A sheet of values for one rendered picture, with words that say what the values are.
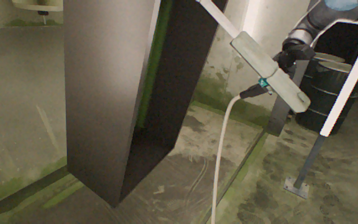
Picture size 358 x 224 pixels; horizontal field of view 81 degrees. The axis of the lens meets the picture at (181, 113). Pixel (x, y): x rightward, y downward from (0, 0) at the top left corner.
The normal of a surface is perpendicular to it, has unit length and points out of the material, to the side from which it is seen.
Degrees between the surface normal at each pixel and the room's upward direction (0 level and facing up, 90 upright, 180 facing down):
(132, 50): 90
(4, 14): 90
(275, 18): 90
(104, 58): 90
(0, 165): 57
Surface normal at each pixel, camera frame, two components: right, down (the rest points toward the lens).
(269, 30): -0.56, 0.34
